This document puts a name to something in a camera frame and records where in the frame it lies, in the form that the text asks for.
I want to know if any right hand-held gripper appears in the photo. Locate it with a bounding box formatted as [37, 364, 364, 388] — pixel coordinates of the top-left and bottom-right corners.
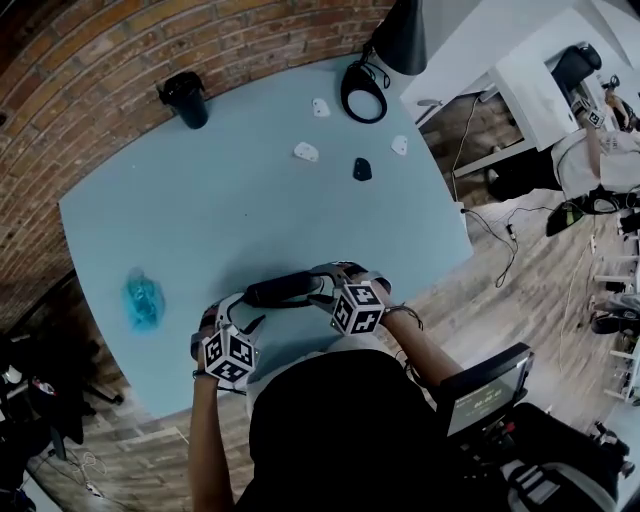
[306, 263, 394, 336]

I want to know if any black chest-mounted screen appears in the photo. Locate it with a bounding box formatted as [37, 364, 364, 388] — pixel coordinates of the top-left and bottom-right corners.
[438, 342, 535, 451]

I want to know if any white table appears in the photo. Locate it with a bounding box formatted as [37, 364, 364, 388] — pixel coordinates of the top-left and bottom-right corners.
[452, 49, 584, 179]

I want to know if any grey metal stand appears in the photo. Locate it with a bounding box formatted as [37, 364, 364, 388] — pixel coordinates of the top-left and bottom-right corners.
[416, 98, 444, 127]

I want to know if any black cable with adapter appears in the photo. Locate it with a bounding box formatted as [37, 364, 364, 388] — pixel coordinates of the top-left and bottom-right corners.
[462, 204, 521, 290]

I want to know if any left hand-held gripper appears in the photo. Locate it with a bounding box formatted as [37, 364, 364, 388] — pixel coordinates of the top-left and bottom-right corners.
[200, 292, 267, 394]

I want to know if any thin white cable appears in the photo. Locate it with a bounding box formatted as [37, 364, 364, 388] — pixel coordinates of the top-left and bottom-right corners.
[450, 93, 482, 202]

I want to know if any black office chair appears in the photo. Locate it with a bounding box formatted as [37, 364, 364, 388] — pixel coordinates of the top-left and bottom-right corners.
[551, 43, 604, 89]
[0, 329, 125, 461]

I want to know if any black drinking bottle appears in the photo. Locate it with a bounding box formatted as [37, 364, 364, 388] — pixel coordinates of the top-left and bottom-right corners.
[157, 71, 210, 131]

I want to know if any person's left hand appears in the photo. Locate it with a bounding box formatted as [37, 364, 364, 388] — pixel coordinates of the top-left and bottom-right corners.
[189, 299, 222, 374]

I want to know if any blue crumpled plastic bag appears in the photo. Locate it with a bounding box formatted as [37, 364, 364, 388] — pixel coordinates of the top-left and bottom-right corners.
[121, 266, 167, 332]

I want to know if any black desk lamp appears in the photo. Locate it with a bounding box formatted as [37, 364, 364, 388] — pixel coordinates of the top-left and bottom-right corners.
[341, 0, 429, 124]

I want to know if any black telephone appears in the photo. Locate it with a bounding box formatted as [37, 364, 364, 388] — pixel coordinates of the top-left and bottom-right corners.
[244, 272, 331, 309]

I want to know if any person's right hand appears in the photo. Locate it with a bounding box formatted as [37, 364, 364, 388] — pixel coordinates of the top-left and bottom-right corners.
[333, 259, 374, 286]

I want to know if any white cable with plug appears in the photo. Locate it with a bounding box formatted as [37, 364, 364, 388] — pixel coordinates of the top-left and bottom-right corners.
[68, 448, 109, 499]

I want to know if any person's black shirt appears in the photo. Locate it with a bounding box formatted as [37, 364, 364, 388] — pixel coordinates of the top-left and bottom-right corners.
[234, 349, 501, 512]

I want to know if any person's right forearm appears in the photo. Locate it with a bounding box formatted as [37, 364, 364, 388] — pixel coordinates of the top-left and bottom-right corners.
[382, 304, 466, 396]

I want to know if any person's left forearm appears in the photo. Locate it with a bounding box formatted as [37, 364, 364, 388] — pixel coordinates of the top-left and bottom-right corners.
[187, 372, 236, 512]

